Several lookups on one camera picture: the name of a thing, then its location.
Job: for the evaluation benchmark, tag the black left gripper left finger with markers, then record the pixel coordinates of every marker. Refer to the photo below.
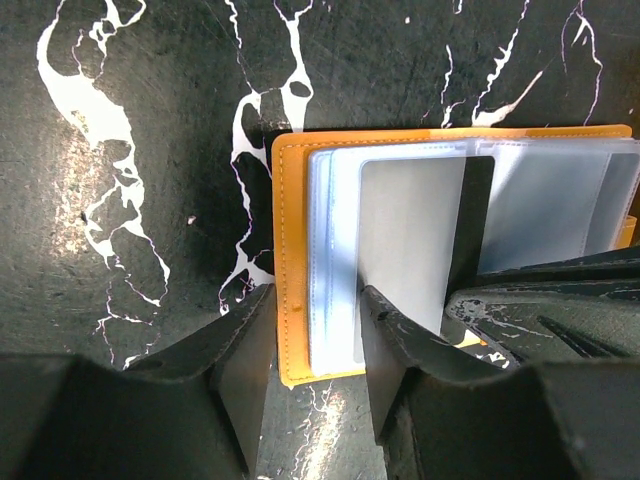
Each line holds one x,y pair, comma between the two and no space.
190,411

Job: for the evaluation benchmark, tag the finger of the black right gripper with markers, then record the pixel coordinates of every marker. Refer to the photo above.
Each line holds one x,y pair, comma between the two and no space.
552,320
619,264

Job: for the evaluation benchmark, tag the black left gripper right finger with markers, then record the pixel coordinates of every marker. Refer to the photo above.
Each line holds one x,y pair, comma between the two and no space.
439,413

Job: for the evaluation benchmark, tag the orange leather card holder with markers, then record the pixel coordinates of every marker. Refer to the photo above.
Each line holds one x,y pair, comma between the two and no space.
556,194

